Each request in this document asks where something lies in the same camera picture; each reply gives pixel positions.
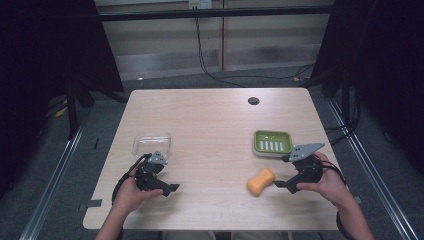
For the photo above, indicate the black table grommet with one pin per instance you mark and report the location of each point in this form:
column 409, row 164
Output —
column 253, row 101

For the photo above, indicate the clear plastic container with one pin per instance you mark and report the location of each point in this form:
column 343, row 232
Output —
column 152, row 144

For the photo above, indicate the black curtain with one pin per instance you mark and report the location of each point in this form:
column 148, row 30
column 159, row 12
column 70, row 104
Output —
column 383, row 60
column 43, row 50

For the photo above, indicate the black tape strip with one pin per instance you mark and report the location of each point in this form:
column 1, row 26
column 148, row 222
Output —
column 94, row 203

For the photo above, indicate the black metal stand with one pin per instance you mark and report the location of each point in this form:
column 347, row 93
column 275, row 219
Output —
column 72, row 113

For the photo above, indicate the black horizontal bar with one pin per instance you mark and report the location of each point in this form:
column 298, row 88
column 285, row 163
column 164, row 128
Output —
column 213, row 13

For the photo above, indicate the yellow floor tape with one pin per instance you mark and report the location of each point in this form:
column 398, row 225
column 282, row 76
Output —
column 61, row 112

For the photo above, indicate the person's right hand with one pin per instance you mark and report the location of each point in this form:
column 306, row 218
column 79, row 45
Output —
column 330, row 186

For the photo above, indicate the white wall socket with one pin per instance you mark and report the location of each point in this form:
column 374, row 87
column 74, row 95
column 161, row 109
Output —
column 200, row 4

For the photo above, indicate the green soap dish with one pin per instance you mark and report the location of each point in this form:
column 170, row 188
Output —
column 272, row 143

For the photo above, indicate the person's left hand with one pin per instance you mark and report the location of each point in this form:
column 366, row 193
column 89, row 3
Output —
column 128, row 196

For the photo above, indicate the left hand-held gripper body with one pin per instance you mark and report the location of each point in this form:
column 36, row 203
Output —
column 146, row 176

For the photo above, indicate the orange soap bar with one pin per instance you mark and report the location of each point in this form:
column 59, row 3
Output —
column 260, row 182

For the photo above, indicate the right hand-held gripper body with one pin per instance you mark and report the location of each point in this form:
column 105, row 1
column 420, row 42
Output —
column 308, row 168

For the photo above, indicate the metal floor rail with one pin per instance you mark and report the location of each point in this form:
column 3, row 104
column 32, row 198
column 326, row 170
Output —
column 50, row 190
column 370, row 166

